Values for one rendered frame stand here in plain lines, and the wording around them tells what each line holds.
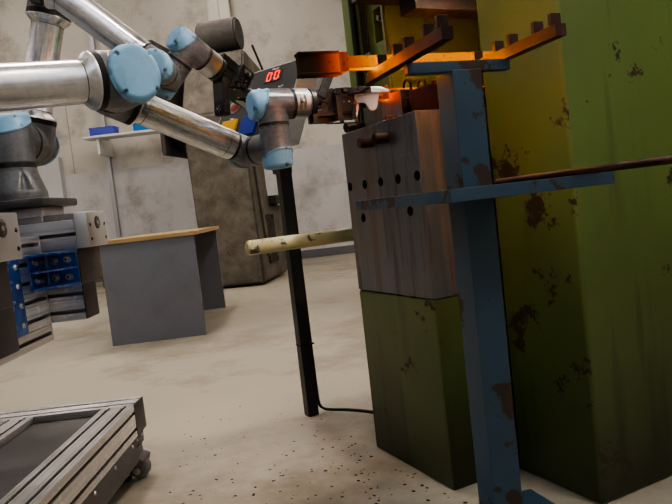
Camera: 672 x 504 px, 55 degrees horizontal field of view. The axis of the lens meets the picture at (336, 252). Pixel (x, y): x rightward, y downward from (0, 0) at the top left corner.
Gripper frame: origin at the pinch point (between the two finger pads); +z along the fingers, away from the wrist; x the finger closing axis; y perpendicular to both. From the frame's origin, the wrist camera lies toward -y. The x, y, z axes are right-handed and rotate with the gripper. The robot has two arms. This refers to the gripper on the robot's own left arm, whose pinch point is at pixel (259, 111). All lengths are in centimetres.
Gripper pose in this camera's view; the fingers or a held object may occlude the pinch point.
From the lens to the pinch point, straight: 207.0
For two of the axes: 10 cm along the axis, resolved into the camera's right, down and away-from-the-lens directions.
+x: -7.8, 0.4, 6.3
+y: 2.1, -9.2, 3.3
